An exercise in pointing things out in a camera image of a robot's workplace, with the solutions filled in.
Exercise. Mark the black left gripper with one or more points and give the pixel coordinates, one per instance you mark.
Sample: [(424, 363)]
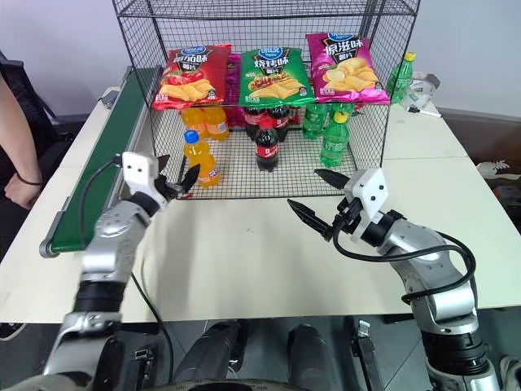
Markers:
[(170, 190)]

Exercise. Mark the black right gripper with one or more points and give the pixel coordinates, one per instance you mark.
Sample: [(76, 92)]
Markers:
[(346, 218)]

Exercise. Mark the person's bare forearm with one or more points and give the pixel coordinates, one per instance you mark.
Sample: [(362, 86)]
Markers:
[(18, 130)]

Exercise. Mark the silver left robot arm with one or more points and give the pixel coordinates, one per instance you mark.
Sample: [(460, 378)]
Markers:
[(110, 232)]

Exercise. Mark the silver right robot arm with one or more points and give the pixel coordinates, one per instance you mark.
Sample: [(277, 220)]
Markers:
[(427, 254)]

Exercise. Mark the green conveyor belt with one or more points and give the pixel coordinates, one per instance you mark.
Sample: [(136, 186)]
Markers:
[(110, 138)]

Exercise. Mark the person's hand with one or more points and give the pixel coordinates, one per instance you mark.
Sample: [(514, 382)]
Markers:
[(23, 193)]

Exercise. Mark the orange soda bottle blue cap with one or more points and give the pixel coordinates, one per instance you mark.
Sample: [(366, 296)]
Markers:
[(201, 163)]

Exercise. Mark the green soda bottle yellow cap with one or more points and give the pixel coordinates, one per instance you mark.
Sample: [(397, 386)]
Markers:
[(334, 140), (401, 81)]

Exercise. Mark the cola bottle red cap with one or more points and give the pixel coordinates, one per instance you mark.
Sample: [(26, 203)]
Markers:
[(266, 148)]

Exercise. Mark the red potato chips bag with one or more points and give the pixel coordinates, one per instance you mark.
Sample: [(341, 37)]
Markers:
[(191, 77)]

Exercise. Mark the purple snack bag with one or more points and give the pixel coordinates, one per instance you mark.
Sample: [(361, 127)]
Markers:
[(233, 81)]

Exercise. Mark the green potato chips bag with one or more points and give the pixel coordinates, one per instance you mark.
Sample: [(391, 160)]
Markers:
[(272, 77)]

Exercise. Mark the magenta potato chips bag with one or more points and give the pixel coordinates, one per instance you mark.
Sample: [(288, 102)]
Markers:
[(346, 69)]

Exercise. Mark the white marker pen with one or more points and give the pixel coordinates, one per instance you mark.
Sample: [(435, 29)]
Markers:
[(425, 111)]

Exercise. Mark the black wristband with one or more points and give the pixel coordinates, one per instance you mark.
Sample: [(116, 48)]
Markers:
[(30, 181)]

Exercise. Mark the white labelled plastic container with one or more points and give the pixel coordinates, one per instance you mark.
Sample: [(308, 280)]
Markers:
[(423, 87)]

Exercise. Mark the dark rounded robot leg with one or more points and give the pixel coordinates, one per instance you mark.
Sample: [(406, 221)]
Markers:
[(313, 356), (211, 350)]

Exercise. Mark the white dark sneaker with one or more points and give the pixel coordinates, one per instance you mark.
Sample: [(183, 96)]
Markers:
[(493, 168)]

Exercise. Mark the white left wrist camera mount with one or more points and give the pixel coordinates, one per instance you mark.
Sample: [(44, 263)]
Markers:
[(140, 171)]

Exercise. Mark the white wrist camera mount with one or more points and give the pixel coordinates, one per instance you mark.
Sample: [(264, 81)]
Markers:
[(370, 188), (140, 171)]

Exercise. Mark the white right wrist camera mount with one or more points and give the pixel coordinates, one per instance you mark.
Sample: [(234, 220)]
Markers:
[(370, 188)]

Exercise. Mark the black metal bracket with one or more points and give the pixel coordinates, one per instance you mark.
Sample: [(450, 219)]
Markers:
[(368, 350)]

